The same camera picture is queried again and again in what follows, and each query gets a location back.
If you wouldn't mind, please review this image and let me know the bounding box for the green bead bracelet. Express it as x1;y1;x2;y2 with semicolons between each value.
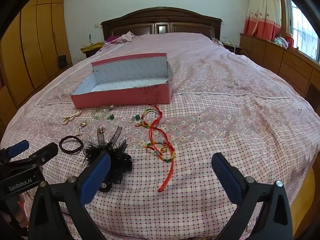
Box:
92;104;115;120

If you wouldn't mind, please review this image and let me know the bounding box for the red cord bracelet gold charm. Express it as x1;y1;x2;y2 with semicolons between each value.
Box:
146;124;175;193

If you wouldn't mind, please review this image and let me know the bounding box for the pink floral bed blanket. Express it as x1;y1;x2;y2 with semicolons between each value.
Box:
0;32;320;240

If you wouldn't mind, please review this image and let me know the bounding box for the black feather hair accessory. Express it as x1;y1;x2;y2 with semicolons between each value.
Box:
82;126;134;193

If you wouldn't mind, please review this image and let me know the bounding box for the window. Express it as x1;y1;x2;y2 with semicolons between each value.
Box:
287;0;320;63

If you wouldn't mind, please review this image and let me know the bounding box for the pink crumpled garment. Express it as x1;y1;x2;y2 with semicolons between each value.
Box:
106;31;135;45

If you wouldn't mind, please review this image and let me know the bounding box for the pastel plush toy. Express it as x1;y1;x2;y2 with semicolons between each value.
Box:
274;37;289;49

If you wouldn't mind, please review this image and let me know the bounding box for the yellow wooden wardrobe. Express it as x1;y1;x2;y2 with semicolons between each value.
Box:
0;0;73;130

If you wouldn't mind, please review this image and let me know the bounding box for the wooden low dresser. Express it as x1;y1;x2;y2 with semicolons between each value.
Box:
239;33;320;105

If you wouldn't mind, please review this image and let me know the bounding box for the black hair tie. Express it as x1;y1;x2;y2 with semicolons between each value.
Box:
59;135;84;154

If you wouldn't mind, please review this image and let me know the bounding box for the gold hair clip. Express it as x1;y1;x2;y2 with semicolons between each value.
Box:
62;111;82;125

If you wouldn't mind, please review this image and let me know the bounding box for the person's left hand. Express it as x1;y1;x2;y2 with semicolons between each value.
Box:
14;194;29;228

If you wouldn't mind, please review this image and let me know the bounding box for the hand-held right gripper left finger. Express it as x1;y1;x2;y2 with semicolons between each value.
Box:
29;152;112;240

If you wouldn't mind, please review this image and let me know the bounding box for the red multicolour cord bracelet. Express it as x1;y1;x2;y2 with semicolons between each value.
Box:
135;105;163;128

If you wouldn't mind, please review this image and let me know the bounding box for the dark wooden headboard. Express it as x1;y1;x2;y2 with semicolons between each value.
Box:
100;7;223;42

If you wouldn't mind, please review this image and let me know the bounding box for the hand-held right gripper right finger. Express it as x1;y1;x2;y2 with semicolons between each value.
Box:
211;152;293;240

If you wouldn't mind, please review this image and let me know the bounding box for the white cable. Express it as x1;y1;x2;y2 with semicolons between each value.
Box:
222;37;237;53

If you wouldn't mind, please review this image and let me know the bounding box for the pink cardboard box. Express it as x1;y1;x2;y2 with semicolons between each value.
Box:
71;53;174;109

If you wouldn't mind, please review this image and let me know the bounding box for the floral red-hem curtain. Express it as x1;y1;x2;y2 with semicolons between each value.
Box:
244;0;283;42

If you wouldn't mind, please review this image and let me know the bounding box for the folded yellow cloth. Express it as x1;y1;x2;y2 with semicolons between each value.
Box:
80;42;104;53

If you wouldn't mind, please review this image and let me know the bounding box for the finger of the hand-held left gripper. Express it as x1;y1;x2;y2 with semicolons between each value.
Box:
0;140;30;165
15;142;59;172

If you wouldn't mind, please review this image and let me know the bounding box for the dark wooden nightstand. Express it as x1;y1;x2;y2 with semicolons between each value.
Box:
81;47;100;58
222;42;243;55

